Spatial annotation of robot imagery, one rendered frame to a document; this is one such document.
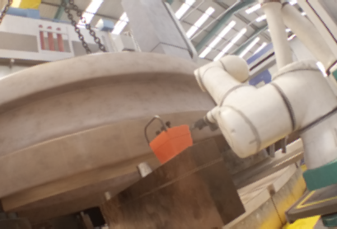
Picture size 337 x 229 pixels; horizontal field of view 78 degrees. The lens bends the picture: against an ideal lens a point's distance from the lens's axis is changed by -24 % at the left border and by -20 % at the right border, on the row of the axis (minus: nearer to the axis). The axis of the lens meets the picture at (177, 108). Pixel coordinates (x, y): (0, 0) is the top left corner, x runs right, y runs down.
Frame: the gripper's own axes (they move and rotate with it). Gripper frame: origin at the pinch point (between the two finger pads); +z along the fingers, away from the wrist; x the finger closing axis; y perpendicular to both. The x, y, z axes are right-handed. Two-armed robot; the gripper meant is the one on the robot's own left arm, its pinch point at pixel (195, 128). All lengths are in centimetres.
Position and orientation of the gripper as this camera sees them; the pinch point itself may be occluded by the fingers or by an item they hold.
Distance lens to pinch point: 193.2
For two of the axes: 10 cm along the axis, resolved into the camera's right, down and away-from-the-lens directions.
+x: -7.0, 0.8, -7.1
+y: -3.9, -8.7, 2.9
